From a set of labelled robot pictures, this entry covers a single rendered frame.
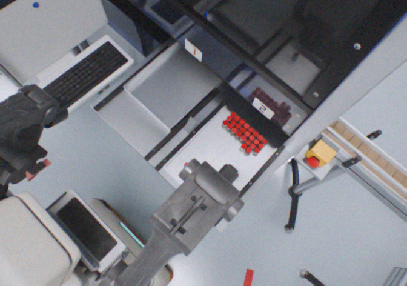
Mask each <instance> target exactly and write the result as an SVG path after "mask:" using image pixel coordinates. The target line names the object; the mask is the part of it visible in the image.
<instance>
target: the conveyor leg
mask: <svg viewBox="0 0 407 286"><path fill-rule="evenodd" d="M345 173H346V172H345V171H343V170H342V169H341V168H340V167H339V166H338V165H335V166H333V167H332V168H331V169H330V171H329V172H328V173H327V174H326V176H325V177H324V178H323V179H322V180H321V181H320V180H318V179H317V178H316V177H312V178H310V179H308V180H306V181H305V182H303V183H301V184H299V185H297V186H295V187H294V188H293V192H294V193H295V194H297V195H298V194H300V193H303V192H304V191H307V190H309V189H311V188H313V187H316V186H318V185H320V184H323V183H325V182H327V181H330V180H332V179H334V178H336V177H338V176H341V175H343V174H345Z"/></svg>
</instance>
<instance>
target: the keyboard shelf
mask: <svg viewBox="0 0 407 286"><path fill-rule="evenodd" d="M107 41H109V42H110V43H111V44H112V45H113V46H115V47H116V48H117V49H118V50H119V51H120V52H121V53H122V54H123V55H124V56H125V57H126V58H127V59H128V62H127V63H126V64H125V65H123V66H122V67H121V68H120V69H119V70H117V71H116V72H114V73H112V74H111V75H110V76H109V77H107V78H106V79H105V80H103V81H102V82H101V83H100V84H98V85H97V86H95V88H93V89H92V90H90V91H89V92H88V93H87V94H86V95H84V97H82V98H81V99H79V100H78V101H76V102H75V103H74V104H73V105H71V106H70V107H69V108H68V109H67V110H68V115H70V114H71V113H73V112H74V111H75V110H76V109H77V108H79V107H80V106H82V105H83V104H84V103H86V102H87V101H88V100H89V99H91V98H92V97H93V96H94V95H95V94H96V93H98V92H99V91H100V90H102V89H103V88H104V87H105V86H107V85H108V84H109V83H110V82H112V81H113V80H115V79H116V78H118V77H119V76H120V75H121V74H123V73H124V72H125V71H127V70H128V69H129V68H130V67H132V66H133V65H134V64H135V60H134V59H133V58H132V57H131V56H130V55H129V54H128V53H127V52H126V51H125V50H124V49H123V48H122V47H121V46H120V45H119V44H118V43H116V42H115V41H114V40H112V39H111V38H110V37H109V36H108V35H105V36H103V37H102V38H101V39H99V40H98V41H96V42H95V43H94V44H92V45H91V46H89V47H88V48H87V49H85V50H84V51H83V52H81V53H80V54H78V55H77V56H74V55H73V54H72V53H71V52H70V51H69V52H67V53H66V54H64V55H63V56H61V57H60V58H59V59H57V60H56V61H55V62H54V63H52V64H51V65H50V66H48V67H47V68H46V69H44V70H42V71H41V72H39V73H38V74H37V75H35V76H36V77H37V78H38V79H39V80H40V83H38V84H37V86H39V87H40V88H44V87H45V86H47V85H48V84H49V83H51V82H52V81H54V80H55V79H56V78H58V77H59V76H60V75H62V74H63V73H65V72H66V71H67V70H69V69H70V68H72V66H74V65H75V64H77V63H78V62H79V61H81V60H82V59H84V58H85V57H86V56H88V55H89V54H90V53H91V52H93V51H94V50H96V49H97V48H98V47H100V46H101V45H102V44H104V43H105V42H107Z"/></svg>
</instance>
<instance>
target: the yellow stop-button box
mask: <svg viewBox="0 0 407 286"><path fill-rule="evenodd" d="M339 150H340V149H339V148H338V147H337V146H336V145H334V144H333V143H332V142H331V141H330V140H329V139H327V138H326V137H325V136H322V137H321V138H320V139H318V140H317V141H316V142H315V143H313V145H312V146H311V147H310V148H309V149H308V151H307V152H306V153H305V156H306V157H307V158H309V157H313V158H316V159H317V160H318V161H319V166H318V167H319V168H322V167H323V166H325V165H327V164H329V162H330V160H332V158H333V157H334V156H335V154H336V153H337V152H338V151H339Z"/></svg>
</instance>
